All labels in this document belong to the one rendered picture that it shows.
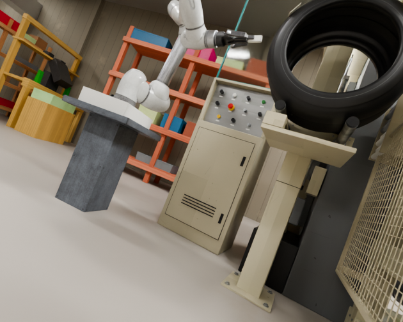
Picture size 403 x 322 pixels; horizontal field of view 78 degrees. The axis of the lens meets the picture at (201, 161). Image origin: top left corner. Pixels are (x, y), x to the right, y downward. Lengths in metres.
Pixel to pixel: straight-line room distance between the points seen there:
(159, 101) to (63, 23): 6.60
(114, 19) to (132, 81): 5.65
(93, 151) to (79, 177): 0.19
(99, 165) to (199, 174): 0.72
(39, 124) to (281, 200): 4.35
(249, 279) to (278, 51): 1.13
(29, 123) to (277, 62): 4.54
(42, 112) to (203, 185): 3.70
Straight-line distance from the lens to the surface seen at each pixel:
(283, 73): 1.16
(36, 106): 5.18
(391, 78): 1.17
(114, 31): 7.24
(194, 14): 1.43
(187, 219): 1.94
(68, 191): 1.85
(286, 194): 1.41
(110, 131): 1.72
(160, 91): 1.91
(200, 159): 1.94
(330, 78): 1.58
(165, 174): 4.02
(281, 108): 1.12
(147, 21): 6.95
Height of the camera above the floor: 0.52
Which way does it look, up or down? 2 degrees up
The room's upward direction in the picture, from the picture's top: 22 degrees clockwise
